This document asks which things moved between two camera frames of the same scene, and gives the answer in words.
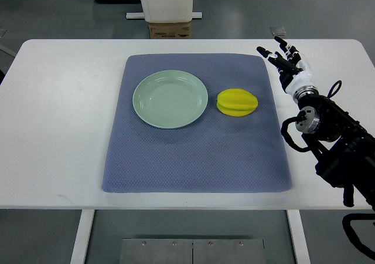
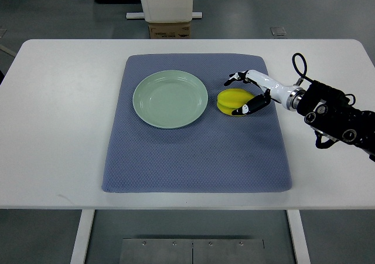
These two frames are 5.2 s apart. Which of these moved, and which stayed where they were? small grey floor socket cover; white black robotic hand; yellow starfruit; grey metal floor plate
Moved: white black robotic hand
Stayed: yellow starfruit; small grey floor socket cover; grey metal floor plate
